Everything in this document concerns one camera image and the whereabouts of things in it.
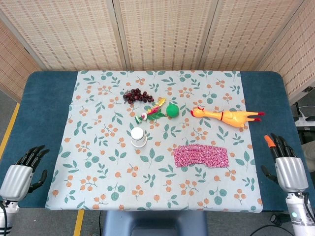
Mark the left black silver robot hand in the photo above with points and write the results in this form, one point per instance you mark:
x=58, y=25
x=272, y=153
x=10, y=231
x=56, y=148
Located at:
x=16, y=180

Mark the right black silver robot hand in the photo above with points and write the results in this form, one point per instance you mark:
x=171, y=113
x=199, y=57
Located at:
x=290, y=174

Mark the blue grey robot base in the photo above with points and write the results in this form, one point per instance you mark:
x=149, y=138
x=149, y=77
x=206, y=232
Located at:
x=155, y=223

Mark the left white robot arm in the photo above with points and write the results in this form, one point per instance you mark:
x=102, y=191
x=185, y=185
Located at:
x=7, y=216

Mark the beige bag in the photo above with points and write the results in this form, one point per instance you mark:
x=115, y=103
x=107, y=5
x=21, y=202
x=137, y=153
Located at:
x=308, y=157

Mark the black caster wheel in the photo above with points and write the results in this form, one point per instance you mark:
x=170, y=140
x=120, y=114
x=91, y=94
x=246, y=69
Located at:
x=276, y=219

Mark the yellow rubber chicken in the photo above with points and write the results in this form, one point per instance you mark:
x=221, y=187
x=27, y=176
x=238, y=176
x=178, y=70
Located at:
x=229, y=116

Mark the pink patterned cloth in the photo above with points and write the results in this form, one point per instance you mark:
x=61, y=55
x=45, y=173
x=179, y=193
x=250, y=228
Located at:
x=194, y=156

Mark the woven bamboo screen panel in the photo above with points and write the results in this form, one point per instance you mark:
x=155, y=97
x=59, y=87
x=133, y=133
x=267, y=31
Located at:
x=61, y=34
x=165, y=34
x=248, y=34
x=17, y=66
x=295, y=54

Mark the white paper cup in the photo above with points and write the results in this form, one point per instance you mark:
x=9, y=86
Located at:
x=137, y=137

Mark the green ball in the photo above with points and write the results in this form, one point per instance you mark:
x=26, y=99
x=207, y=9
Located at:
x=172, y=110

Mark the floral leaf print tablecloth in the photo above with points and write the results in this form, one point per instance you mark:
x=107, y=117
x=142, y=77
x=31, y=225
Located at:
x=152, y=172

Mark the dark red grape bunch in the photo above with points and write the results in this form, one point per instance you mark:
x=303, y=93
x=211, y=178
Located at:
x=136, y=96

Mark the colourful feathered bird toy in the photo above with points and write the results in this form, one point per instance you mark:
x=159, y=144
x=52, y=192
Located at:
x=153, y=111

